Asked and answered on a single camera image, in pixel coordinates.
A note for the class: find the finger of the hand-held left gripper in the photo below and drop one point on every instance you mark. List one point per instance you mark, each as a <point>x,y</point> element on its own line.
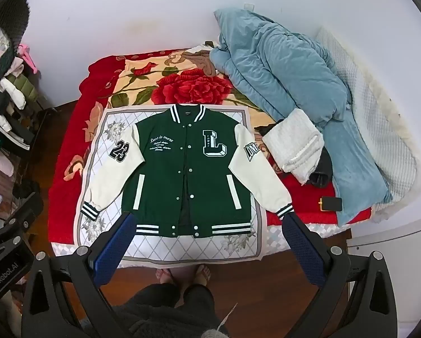
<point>18,214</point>

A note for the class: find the white quilted mattress pad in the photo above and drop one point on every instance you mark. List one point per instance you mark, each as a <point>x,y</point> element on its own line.
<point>372,112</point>

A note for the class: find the pile of clothes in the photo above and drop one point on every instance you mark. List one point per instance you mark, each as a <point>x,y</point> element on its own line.
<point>6,91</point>

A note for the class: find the pink hanger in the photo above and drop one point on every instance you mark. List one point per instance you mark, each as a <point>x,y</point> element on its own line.
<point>27,54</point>

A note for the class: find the person's right foot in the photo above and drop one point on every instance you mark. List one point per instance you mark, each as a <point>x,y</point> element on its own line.
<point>201,274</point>

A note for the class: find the white folded towel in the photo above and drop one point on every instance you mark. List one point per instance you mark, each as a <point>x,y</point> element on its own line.
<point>295,144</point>

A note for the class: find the person's foot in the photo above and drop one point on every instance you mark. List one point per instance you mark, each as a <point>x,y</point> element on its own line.
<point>201,274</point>
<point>164,274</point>

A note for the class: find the dark cloth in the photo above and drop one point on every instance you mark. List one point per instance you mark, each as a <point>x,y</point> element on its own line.
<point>321,172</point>

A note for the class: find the white quilted mat grey border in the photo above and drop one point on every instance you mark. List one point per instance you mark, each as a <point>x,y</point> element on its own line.
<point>154,246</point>

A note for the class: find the white bedside cabinet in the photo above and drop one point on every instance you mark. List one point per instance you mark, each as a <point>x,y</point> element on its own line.
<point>390,241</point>

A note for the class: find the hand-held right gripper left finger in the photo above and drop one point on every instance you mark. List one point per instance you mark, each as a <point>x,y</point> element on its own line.
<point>114,251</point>

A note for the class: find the person's left foot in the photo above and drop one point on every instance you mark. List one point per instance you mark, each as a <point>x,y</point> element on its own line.
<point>164,274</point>

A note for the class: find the person's legs in dark pants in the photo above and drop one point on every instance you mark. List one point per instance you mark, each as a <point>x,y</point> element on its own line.
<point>161,310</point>

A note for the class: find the green white varsity jacket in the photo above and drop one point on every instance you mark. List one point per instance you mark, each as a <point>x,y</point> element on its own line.
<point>189,162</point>

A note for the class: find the white wall outlet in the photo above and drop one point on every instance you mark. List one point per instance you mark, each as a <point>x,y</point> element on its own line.
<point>248,6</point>

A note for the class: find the red floral blanket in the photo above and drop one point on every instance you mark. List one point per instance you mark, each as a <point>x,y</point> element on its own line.
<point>196,84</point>

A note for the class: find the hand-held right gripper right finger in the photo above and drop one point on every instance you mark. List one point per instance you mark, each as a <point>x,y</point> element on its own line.
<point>302,253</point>

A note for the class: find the blue duvet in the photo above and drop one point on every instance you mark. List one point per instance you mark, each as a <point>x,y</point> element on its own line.
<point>284,70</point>

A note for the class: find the black phone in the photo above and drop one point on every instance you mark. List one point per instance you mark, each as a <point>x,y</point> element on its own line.
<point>332,203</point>

